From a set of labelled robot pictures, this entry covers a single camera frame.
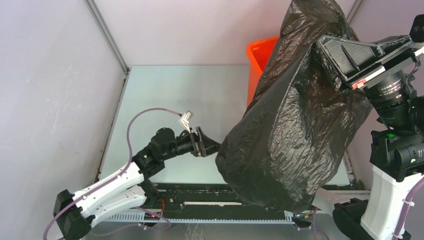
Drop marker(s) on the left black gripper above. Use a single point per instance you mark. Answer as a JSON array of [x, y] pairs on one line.
[[206, 146]]

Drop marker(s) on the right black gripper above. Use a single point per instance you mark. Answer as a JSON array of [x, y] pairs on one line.
[[349, 55]]

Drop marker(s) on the black plastic trash bag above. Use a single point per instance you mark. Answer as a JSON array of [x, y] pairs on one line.
[[293, 135]]

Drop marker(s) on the orange plastic trash bin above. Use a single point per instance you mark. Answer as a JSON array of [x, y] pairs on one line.
[[258, 53]]

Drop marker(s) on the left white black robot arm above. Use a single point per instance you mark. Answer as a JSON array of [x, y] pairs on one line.
[[76, 213]]

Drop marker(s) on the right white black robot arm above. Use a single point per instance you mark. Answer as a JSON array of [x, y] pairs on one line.
[[397, 153]]

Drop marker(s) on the right aluminium frame post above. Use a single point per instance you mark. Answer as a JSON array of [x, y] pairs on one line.
[[354, 8]]

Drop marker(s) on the aluminium frame post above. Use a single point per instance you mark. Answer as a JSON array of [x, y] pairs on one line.
[[107, 35], [354, 8]]

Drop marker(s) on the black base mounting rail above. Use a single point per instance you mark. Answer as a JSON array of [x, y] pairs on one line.
[[204, 201]]

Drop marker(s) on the white slotted cable duct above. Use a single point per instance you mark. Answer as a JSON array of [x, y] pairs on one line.
[[143, 217]]

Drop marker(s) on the left aluminium frame post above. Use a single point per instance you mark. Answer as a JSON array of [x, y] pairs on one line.
[[107, 35]]

